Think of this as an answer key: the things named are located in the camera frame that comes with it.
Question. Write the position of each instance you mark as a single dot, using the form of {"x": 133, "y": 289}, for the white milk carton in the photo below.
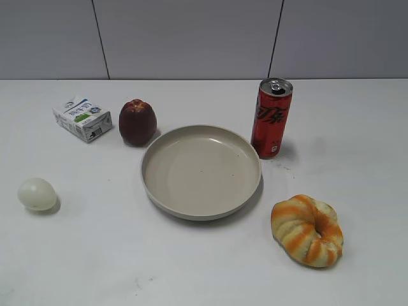
{"x": 83, "y": 118}

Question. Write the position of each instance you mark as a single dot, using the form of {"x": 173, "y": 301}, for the white peeled egg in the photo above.
{"x": 37, "y": 194}

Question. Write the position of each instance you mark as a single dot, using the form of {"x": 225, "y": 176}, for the orange striped twisted bread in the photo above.
{"x": 308, "y": 230}

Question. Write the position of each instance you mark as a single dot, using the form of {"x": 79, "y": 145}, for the red cola can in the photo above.
{"x": 272, "y": 109}

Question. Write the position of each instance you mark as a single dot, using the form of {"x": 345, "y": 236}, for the dark red apple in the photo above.
{"x": 137, "y": 122}

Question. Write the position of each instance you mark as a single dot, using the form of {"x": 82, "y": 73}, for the beige round plate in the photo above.
{"x": 201, "y": 173}

